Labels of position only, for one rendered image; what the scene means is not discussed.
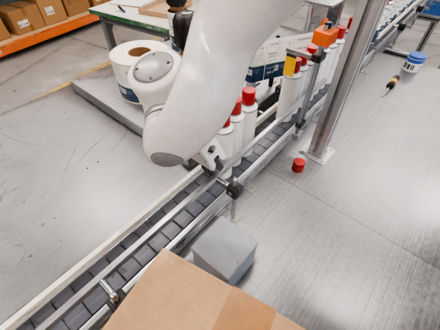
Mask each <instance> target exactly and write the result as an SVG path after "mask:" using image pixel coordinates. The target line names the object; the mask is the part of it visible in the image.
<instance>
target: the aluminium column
mask: <svg viewBox="0 0 440 330"><path fill-rule="evenodd" d="M387 3H388V0H359V1H358V4H357V7H356V11H355V13H354V17H353V19H352V23H351V25H350V29H349V30H348V34H347V36H346V40H345V42H344V46H343V48H342V52H341V54H340V58H339V60H338V63H337V66H336V69H335V72H334V75H333V78H332V81H331V84H330V87H329V90H328V92H327V95H326V98H325V101H324V104H323V107H322V110H321V113H320V117H319V119H318V123H317V125H316V128H315V130H314V134H313V136H312V140H311V142H310V146H309V148H308V152H309V153H311V154H313V155H315V156H317V157H319V158H321V157H322V155H323V154H324V153H325V152H326V150H327V148H328V146H329V143H330V141H331V138H332V136H333V133H334V131H335V128H336V127H337V124H338V121H339V119H340V116H341V114H342V111H343V109H344V106H345V105H346V102H347V100H348V97H349V95H350V92H351V90H352V87H353V85H354V83H355V80H356V78H357V75H358V73H359V70H360V68H361V65H362V63H363V61H364V58H365V56H366V53H367V51H368V49H369V46H370V44H371V41H372V39H373V37H374V34H375V31H376V29H377V27H378V24H379V22H380V19H381V17H382V15H383V12H384V9H385V8H386V5H387Z"/></svg>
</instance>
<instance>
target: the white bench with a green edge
mask: <svg viewBox="0 0 440 330"><path fill-rule="evenodd" d="M113 1H116V0H112V1H110V2H107V3H104V4H101V5H98V6H95V7H92V8H89V9H88V11H89V13H90V14H95V15H98V16H99V19H100V22H101V26H102V29H103V32H104V35H105V39H106V41H107V46H108V48H109V52H111V51H112V50H113V49H114V48H115V47H116V46H117V45H116V42H115V38H114V35H113V30H112V28H113V24H114V25H117V26H121V27H124V28H128V29H132V30H136V31H140V32H143V33H147V34H150V35H154V36H157V37H161V38H164V42H165V41H167V40H170V30H169V25H168V19H165V18H157V17H153V16H146V15H142V14H139V12H138V8H135V7H126V6H121V5H120V6H121V7H122V8H123V9H124V10H125V11H126V12H125V13H123V11H121V10H120V9H119V8H118V7H117V6H118V5H112V4H109V3H111V2H113ZM198 2H199V0H192V6H190V7H188V10H193V11H195V9H196V6H197V4H198Z"/></svg>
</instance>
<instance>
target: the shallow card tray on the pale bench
mask: <svg viewBox="0 0 440 330"><path fill-rule="evenodd" d="M192 5H193V0H187V2H186V4H185V7H186V8H188V7H190V6H192ZM168 8H170V6H169V5H168V4H167V3H166V0H155V1H153V2H151V3H149V4H147V5H144V6H142V7H140V8H138V12H139V14H142V15H146V16H153V17H157V18H165V19H168V15H167V9H168Z"/></svg>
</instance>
